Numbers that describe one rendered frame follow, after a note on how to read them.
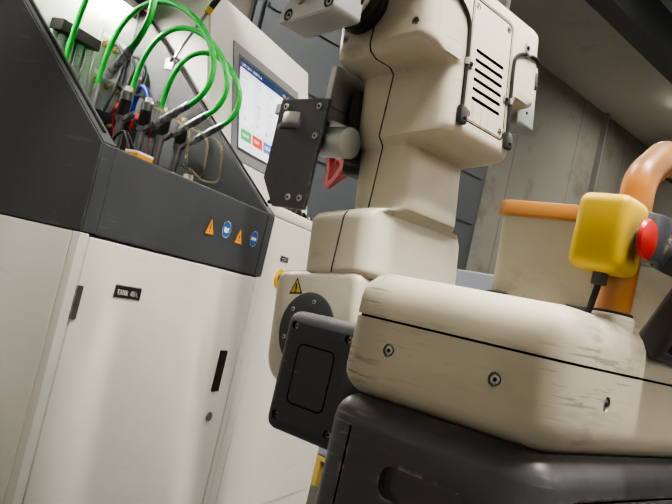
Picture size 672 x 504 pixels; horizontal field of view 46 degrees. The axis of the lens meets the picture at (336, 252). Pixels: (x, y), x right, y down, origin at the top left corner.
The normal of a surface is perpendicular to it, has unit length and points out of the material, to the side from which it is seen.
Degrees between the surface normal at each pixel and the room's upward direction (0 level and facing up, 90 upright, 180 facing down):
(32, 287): 90
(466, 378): 90
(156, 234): 90
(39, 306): 90
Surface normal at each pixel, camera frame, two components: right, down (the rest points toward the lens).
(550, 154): 0.71, 0.12
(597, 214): -0.67, -0.20
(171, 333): 0.91, 0.18
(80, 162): -0.35, -0.15
